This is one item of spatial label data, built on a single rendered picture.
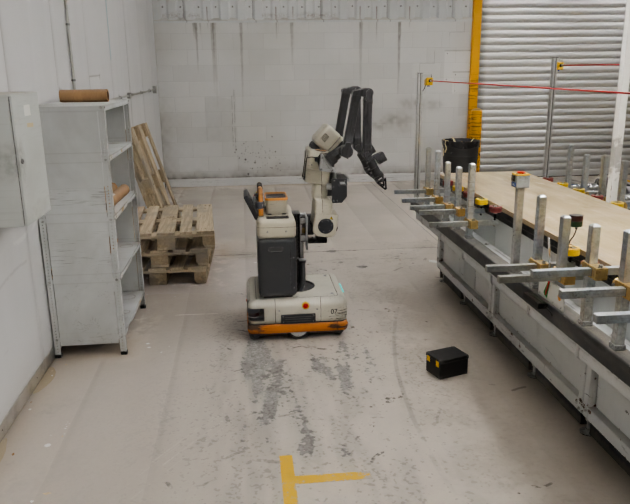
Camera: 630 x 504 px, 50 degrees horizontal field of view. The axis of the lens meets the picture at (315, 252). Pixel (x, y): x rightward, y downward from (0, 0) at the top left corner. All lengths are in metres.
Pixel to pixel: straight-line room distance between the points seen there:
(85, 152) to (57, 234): 0.53
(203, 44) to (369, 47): 2.47
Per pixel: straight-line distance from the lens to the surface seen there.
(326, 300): 4.45
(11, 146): 3.34
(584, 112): 11.72
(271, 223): 4.30
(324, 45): 10.50
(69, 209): 4.27
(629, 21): 4.68
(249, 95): 10.43
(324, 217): 4.48
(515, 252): 3.64
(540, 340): 4.03
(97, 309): 4.41
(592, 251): 2.93
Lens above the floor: 1.75
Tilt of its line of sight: 15 degrees down
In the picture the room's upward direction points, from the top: 1 degrees counter-clockwise
